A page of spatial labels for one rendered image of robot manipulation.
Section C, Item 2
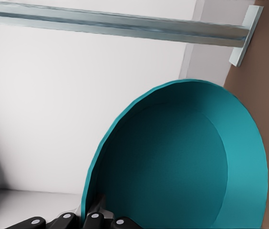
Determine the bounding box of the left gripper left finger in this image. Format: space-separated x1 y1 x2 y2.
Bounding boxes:
12 204 83 229

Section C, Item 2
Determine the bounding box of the silver frame post with foot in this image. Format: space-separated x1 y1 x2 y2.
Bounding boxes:
0 0 264 68

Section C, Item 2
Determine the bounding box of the blue plate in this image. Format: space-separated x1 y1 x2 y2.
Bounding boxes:
81 78 269 229

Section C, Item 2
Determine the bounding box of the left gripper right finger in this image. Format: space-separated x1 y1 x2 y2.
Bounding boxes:
82 192 143 229

